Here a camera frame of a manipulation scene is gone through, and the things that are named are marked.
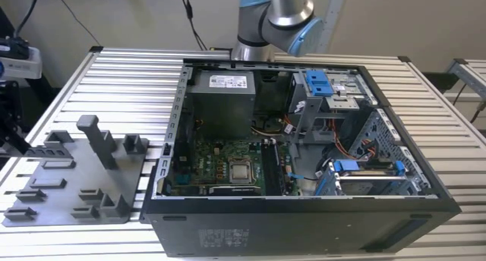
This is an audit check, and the silver CPU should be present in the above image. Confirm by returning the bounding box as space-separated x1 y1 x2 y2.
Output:
232 164 250 179

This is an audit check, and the grey parts rack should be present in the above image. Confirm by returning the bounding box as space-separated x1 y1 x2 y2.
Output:
1 115 152 226

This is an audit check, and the metal CPU socket cover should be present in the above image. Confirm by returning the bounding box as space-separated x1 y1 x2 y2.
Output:
225 158 255 185

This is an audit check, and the grey metal drive cage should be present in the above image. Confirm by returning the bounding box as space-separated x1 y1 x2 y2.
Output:
288 69 380 145

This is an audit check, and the black graphics card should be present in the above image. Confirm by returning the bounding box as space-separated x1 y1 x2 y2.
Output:
207 185 263 197

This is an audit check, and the black data cable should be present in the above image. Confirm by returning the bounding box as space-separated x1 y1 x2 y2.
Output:
316 146 343 176

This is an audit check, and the black RAM slot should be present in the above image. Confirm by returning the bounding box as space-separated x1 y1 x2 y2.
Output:
262 141 272 196

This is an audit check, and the black box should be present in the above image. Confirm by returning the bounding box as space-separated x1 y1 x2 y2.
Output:
420 72 460 94

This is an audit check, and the yellow white wire bundle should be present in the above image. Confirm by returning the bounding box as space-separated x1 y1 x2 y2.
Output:
252 115 296 135

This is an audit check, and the green motherboard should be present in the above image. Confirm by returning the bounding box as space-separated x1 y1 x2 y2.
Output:
167 140 304 196

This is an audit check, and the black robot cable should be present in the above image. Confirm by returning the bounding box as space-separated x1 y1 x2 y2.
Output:
177 0 234 51

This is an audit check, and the blue RAM stick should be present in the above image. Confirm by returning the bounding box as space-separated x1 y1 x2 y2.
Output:
23 147 75 159

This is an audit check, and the black PC case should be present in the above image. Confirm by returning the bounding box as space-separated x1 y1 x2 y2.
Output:
139 57 462 258

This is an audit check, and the thin black wall cable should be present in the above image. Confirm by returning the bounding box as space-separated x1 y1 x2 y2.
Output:
51 0 103 48

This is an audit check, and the silver hard disk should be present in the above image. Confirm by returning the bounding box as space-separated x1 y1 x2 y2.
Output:
339 174 394 196

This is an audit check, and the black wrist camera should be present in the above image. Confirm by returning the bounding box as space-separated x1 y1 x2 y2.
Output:
0 36 31 60

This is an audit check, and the narrow metal slat table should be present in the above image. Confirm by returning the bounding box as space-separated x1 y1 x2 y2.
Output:
442 57 486 102

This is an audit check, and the dark chair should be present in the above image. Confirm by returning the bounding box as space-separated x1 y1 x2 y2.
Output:
17 86 57 131

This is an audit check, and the orange wire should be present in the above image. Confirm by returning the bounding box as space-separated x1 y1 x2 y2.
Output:
330 115 376 161

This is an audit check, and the grey power supply unit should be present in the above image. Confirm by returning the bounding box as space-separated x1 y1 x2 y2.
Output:
185 70 256 141

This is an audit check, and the grey perforated disk bay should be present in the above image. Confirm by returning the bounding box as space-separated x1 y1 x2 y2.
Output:
347 109 432 196

